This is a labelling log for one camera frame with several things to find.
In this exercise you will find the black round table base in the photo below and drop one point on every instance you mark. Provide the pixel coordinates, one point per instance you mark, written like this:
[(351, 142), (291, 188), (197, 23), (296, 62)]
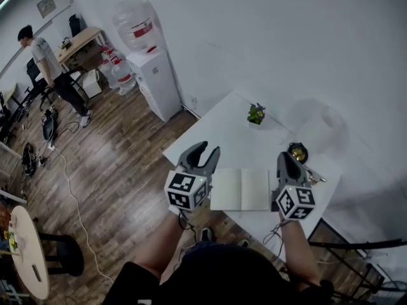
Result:
[(68, 254)]

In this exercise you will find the white water dispenser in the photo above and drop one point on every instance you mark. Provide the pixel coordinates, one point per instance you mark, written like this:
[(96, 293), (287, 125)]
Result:
[(157, 84)]

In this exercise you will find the black metal rack frame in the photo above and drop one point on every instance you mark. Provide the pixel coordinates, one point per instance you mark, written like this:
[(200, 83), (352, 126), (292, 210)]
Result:
[(353, 256)]

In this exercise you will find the person's left forearm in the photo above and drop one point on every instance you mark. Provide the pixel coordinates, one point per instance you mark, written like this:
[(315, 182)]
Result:
[(159, 246)]

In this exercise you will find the framed wall sign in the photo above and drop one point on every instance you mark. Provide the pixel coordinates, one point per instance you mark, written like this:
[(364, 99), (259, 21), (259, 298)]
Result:
[(46, 6)]

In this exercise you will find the black office chair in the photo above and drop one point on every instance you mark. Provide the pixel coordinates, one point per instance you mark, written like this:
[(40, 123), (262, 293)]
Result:
[(77, 24)]

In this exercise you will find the white storage box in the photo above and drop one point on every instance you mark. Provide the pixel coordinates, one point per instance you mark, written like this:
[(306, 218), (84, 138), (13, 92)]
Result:
[(91, 84)]

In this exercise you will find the black bag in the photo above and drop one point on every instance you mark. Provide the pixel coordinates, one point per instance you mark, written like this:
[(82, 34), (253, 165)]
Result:
[(49, 126)]

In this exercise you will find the light wooden desk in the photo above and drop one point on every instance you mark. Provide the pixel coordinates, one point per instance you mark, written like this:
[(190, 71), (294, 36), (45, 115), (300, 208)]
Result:
[(79, 41)]

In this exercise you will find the person's right shoe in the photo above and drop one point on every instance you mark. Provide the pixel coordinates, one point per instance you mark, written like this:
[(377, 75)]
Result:
[(243, 243)]

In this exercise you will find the black swivel chair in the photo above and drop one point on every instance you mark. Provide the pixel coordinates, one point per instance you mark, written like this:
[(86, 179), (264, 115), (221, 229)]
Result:
[(35, 81)]

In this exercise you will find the person's black shirt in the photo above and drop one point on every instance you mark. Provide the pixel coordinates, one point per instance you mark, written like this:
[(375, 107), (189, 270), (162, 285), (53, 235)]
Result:
[(222, 278)]

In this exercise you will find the round beige table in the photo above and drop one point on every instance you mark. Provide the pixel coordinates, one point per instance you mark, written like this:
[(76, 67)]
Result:
[(30, 253)]

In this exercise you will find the water jug with red cap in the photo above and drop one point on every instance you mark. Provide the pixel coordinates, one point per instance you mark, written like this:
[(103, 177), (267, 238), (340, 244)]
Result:
[(122, 76), (106, 59)]

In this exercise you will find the person's right forearm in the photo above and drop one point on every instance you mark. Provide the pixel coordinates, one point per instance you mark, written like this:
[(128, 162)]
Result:
[(300, 249)]

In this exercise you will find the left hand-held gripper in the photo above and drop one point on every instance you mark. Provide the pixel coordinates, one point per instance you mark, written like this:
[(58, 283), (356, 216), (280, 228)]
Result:
[(184, 191)]

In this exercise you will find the long ceiling light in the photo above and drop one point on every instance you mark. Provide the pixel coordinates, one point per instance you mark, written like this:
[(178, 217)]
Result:
[(6, 1)]

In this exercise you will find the person's left shoe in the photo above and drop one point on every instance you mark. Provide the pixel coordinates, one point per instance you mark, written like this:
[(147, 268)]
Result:
[(206, 234)]

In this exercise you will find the small potted plant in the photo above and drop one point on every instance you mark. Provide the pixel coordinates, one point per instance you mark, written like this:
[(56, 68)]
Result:
[(256, 114)]

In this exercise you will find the blue notebook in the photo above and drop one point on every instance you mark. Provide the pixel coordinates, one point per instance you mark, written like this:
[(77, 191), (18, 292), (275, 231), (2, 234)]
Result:
[(240, 189)]

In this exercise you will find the large clear water bottle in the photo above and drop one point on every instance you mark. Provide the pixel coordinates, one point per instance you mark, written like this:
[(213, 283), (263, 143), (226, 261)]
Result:
[(136, 24)]

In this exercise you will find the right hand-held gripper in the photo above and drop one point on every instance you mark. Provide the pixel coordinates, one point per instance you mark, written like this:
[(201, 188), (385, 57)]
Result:
[(295, 202)]

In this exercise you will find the yellow flower plant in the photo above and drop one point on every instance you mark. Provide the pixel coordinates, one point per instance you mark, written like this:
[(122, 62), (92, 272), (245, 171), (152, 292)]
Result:
[(11, 241)]

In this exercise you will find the person's shoe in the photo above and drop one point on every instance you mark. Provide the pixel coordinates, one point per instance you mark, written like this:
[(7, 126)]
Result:
[(206, 234), (243, 243)]

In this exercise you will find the white wall outlet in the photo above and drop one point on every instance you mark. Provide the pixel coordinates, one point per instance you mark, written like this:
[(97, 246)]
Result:
[(194, 102)]

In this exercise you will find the grey phone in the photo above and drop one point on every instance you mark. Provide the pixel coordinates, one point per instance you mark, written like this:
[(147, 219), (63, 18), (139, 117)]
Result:
[(36, 272)]

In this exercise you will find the table lamp with gold base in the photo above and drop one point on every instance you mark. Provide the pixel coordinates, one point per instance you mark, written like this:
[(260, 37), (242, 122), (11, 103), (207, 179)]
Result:
[(299, 152)]

